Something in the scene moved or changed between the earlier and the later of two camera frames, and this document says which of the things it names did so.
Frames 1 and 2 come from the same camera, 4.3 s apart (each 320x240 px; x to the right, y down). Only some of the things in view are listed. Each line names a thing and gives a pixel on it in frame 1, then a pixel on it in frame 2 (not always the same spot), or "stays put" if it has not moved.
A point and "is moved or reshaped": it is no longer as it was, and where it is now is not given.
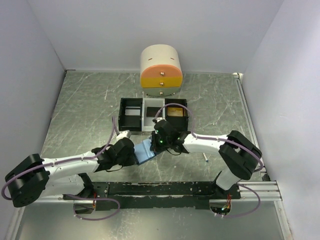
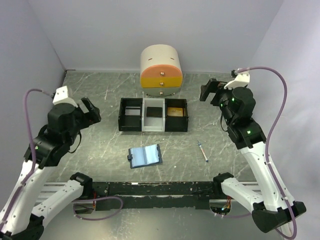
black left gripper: x=132 y=160 -> x=92 y=116
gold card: x=173 y=111 stays put
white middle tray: x=147 y=122 stays put
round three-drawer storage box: x=161 y=73 stays put
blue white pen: x=205 y=157 stays put
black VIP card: x=151 y=111 stays put
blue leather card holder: x=142 y=151 is moved or reshaped
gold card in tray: x=175 y=111 stays put
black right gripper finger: x=153 y=142 -> x=205 y=90
